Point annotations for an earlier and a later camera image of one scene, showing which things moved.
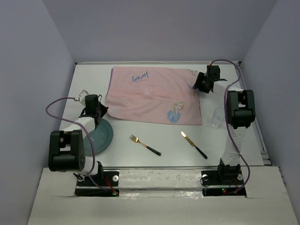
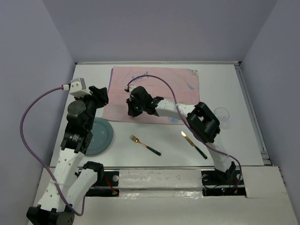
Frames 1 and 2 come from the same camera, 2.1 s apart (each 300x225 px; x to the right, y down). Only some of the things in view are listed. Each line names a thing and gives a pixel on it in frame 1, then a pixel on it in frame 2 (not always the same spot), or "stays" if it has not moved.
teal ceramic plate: (101, 137) stays
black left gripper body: (101, 110) -> (92, 102)
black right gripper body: (201, 82) -> (136, 108)
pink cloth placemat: (153, 94) stays
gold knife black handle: (193, 144) stays
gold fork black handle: (136, 139) stays
